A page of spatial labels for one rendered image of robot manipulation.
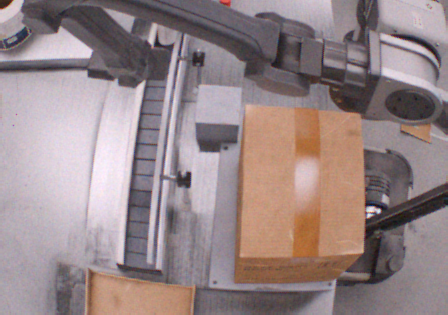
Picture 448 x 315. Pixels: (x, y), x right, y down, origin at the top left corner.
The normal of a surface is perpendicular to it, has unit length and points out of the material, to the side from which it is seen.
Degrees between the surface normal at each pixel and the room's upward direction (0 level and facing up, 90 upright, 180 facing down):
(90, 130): 0
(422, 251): 0
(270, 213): 0
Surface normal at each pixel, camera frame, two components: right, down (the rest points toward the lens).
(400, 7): 0.02, -0.42
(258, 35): 0.65, 0.03
